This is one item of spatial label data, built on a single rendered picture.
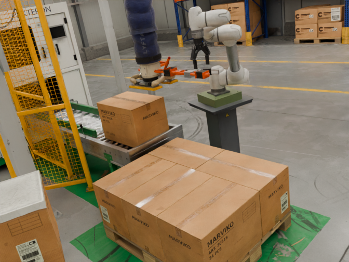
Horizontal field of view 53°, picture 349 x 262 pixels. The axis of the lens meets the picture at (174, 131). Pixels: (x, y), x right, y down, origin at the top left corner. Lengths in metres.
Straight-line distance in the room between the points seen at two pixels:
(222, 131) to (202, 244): 1.76
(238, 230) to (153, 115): 1.47
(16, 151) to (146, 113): 1.22
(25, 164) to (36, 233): 1.61
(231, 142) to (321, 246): 1.46
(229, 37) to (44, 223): 2.04
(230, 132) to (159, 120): 0.79
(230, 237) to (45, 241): 1.11
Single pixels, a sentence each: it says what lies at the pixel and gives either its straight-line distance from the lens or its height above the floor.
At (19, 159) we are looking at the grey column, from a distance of 3.50.
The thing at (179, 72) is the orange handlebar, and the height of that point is 1.28.
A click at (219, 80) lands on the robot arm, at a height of 0.98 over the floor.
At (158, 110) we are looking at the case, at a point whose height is 0.84.
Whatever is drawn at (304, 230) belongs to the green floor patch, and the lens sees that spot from 3.03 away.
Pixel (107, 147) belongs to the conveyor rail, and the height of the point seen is 0.58.
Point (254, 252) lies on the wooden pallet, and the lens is 2.68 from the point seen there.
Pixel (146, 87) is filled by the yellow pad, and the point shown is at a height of 1.16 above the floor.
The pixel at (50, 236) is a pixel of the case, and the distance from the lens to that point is 2.02.
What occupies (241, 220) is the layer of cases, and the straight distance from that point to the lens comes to 2.40.
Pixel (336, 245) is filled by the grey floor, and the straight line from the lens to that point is 2.93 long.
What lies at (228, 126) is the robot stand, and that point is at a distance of 3.70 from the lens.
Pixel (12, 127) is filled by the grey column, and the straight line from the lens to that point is 3.42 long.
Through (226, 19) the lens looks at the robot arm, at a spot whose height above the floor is 1.64.
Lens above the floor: 1.89
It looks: 22 degrees down
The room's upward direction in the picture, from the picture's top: 10 degrees counter-clockwise
